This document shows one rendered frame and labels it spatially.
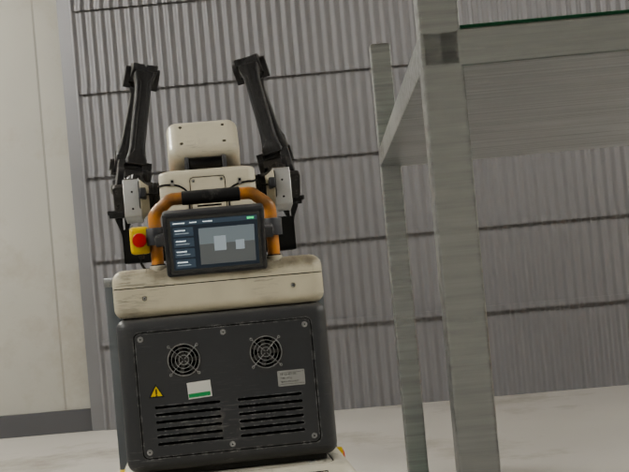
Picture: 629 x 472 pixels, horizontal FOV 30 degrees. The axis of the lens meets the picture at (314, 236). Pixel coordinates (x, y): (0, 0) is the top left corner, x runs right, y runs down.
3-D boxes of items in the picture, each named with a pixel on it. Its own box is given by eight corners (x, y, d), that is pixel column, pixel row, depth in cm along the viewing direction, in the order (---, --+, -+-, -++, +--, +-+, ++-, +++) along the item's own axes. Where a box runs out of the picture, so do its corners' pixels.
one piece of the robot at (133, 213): (142, 216, 339) (138, 178, 341) (124, 217, 338) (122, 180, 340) (144, 223, 349) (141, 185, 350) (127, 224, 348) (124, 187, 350)
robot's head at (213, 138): (240, 148, 340) (235, 114, 350) (167, 154, 338) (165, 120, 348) (241, 184, 350) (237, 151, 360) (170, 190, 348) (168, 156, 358)
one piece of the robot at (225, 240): (287, 286, 303) (283, 204, 294) (150, 298, 300) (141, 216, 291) (283, 267, 313) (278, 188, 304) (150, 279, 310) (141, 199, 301)
